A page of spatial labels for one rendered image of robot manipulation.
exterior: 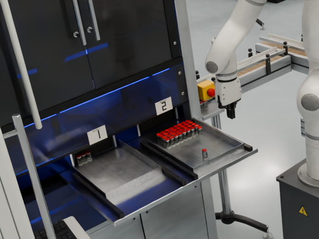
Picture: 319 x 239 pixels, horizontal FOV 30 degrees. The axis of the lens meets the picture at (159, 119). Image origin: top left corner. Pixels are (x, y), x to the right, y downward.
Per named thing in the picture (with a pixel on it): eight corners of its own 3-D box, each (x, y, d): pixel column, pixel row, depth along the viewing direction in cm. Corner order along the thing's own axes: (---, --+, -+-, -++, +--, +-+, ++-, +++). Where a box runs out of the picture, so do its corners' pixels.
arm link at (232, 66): (230, 76, 219) (240, 66, 226) (227, 42, 213) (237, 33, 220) (210, 74, 223) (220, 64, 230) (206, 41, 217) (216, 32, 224)
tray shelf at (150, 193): (59, 177, 254) (58, 173, 253) (190, 117, 284) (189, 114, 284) (115, 226, 216) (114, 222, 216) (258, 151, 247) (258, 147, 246)
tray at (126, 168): (68, 169, 255) (67, 161, 253) (120, 145, 266) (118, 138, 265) (107, 201, 229) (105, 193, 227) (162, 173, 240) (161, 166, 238)
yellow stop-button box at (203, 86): (194, 97, 281) (192, 83, 277) (207, 92, 284) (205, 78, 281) (204, 101, 275) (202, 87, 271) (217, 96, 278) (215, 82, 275)
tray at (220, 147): (148, 146, 261) (147, 139, 260) (196, 124, 273) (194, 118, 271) (194, 176, 235) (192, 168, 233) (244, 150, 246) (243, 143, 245)
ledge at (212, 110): (186, 112, 290) (185, 108, 289) (207, 103, 296) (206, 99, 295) (203, 121, 279) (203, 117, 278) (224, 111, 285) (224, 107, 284)
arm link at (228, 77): (228, 63, 230) (229, 70, 232) (210, 70, 226) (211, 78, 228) (242, 68, 224) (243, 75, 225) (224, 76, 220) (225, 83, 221)
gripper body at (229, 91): (230, 68, 231) (233, 94, 236) (210, 77, 227) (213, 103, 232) (243, 72, 225) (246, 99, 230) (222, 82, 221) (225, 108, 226)
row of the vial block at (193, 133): (164, 148, 258) (163, 139, 256) (198, 133, 265) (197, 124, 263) (167, 150, 256) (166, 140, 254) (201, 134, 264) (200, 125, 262)
